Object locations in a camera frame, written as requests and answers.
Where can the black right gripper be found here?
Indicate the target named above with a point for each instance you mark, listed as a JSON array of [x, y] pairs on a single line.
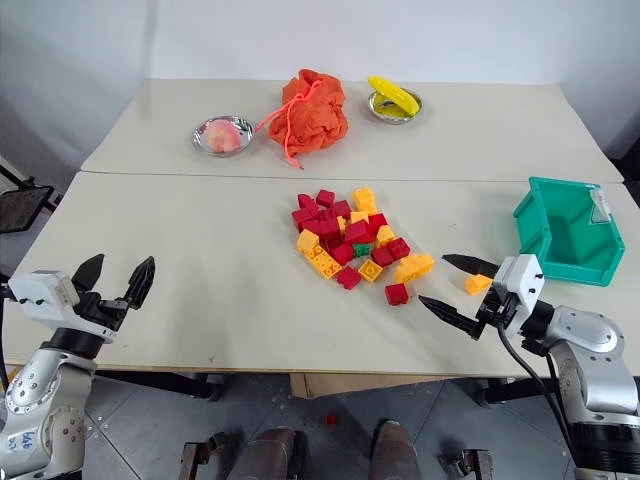
[[497, 309]]

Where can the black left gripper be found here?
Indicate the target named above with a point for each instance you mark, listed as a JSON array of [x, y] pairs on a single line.
[[102, 312]]

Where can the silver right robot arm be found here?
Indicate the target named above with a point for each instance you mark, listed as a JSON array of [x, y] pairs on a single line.
[[595, 350]]

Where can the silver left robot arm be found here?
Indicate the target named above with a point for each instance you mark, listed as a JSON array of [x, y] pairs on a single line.
[[47, 395]]

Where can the red building block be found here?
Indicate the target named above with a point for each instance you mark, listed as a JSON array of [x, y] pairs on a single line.
[[325, 198], [330, 230], [342, 209], [377, 222], [348, 278], [311, 227], [357, 232], [397, 295], [343, 254], [301, 219], [307, 202], [383, 257], [400, 249], [327, 215]]

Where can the green plastic brick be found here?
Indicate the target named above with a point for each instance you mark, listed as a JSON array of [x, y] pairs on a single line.
[[363, 250]]

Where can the green plastic bin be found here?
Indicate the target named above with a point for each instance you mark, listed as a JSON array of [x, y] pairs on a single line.
[[575, 250]]

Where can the clear label on bin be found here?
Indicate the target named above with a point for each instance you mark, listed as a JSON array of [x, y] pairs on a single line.
[[600, 207]]

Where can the metal bowl with peach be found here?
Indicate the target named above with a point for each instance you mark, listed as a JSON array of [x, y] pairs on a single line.
[[200, 140]]

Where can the dark rounded shape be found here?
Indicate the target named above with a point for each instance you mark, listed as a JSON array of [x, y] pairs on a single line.
[[272, 455], [395, 452]]

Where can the pink peach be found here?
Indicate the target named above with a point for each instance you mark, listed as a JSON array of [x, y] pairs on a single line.
[[223, 136]]

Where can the small red brick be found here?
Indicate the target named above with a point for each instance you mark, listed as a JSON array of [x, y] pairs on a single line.
[[331, 419]]

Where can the metal bowl with banana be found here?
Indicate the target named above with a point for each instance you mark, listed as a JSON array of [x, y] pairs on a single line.
[[392, 117]]

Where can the yellow banana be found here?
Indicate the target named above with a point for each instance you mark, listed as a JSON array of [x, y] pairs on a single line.
[[397, 95]]

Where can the orange cloth bag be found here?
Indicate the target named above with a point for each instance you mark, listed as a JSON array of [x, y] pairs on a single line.
[[310, 115]]

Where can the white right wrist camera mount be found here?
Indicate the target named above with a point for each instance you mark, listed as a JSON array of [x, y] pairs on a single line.
[[520, 285]]

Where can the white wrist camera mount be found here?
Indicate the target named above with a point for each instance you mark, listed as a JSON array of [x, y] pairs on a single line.
[[520, 285], [42, 295]]

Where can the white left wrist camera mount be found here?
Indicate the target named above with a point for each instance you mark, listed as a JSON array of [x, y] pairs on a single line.
[[42, 295]]

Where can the black table frame bar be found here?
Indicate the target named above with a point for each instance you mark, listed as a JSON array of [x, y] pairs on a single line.
[[520, 392], [160, 385]]

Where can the rusty caster bracket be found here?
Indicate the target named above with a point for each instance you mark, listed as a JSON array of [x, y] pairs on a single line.
[[202, 452], [470, 462]]

